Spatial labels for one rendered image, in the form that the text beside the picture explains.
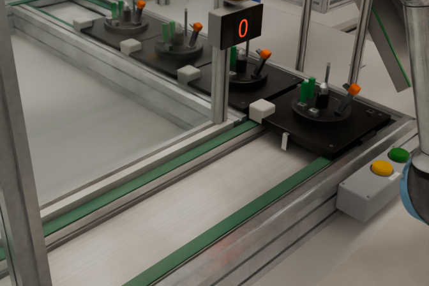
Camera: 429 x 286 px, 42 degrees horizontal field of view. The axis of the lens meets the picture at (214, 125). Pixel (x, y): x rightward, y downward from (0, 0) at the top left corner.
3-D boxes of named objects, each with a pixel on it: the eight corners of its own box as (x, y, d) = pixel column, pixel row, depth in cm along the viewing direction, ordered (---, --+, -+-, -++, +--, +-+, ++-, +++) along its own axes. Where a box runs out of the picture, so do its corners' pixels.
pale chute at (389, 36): (430, 80, 144) (444, 74, 140) (397, 93, 137) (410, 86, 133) (384, -15, 147) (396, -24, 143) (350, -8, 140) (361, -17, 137)
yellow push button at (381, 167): (394, 173, 113) (396, 165, 112) (384, 181, 111) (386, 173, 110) (377, 165, 116) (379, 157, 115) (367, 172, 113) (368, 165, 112)
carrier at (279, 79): (304, 85, 147) (309, 41, 141) (242, 116, 132) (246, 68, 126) (237, 57, 161) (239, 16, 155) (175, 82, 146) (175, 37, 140)
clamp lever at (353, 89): (346, 111, 126) (362, 88, 121) (341, 114, 125) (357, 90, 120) (334, 101, 127) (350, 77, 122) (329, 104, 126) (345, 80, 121)
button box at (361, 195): (415, 180, 120) (422, 156, 117) (364, 224, 107) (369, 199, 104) (387, 166, 125) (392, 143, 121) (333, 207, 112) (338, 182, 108)
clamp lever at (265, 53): (261, 75, 141) (272, 52, 136) (256, 77, 140) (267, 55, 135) (251, 66, 143) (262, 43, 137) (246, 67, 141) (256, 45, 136)
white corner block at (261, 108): (274, 119, 131) (276, 104, 129) (262, 126, 128) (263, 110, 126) (260, 112, 134) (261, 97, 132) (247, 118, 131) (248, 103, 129)
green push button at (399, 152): (411, 160, 118) (413, 152, 117) (401, 168, 115) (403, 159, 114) (394, 152, 120) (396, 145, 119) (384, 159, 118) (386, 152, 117)
